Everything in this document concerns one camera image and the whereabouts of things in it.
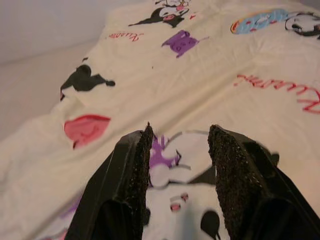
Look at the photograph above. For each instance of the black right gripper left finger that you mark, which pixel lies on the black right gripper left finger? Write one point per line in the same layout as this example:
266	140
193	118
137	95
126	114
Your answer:
117	190

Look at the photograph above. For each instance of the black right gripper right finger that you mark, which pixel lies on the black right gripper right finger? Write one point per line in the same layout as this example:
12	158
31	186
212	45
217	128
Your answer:
247	190

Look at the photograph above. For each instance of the white quilt with cartoon print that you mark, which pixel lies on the white quilt with cartoon print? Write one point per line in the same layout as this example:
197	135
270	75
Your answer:
175	87

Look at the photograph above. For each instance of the beige bed sheet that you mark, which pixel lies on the beige bed sheet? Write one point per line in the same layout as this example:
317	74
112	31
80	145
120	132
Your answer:
30	82

